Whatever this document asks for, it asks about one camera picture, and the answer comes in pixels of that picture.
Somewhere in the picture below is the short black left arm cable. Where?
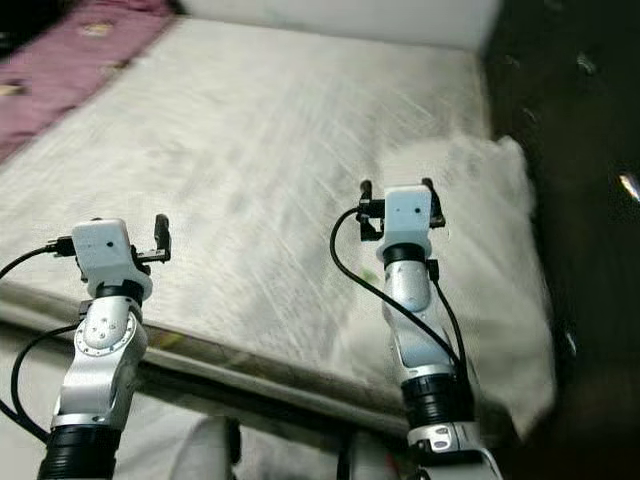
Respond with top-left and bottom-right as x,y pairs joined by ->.
8,322 -> 86,441

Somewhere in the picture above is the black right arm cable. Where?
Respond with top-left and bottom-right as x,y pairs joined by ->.
329,208 -> 468,369

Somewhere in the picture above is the pink cartoon print quilt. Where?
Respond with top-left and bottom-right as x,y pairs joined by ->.
0,0 -> 176,161

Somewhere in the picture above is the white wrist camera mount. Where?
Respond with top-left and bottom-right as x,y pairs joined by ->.
72,220 -> 146,299
380,185 -> 436,263

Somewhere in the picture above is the black tufted headboard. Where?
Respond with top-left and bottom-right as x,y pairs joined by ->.
480,0 -> 640,480

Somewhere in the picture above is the long black left arm cable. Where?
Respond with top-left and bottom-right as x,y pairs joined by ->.
0,243 -> 77,441

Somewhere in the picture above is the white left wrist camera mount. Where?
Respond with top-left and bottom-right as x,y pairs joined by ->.
72,220 -> 146,299

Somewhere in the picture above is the white quilted mattress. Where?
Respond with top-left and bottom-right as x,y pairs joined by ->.
0,15 -> 561,441

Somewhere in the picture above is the white pillow with tree print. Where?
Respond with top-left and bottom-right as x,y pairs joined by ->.
345,135 -> 556,439

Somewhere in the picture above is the grey right robot leg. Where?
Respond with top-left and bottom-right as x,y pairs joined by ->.
335,430 -> 401,480

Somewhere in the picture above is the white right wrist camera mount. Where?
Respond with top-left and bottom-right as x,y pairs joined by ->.
380,185 -> 436,263

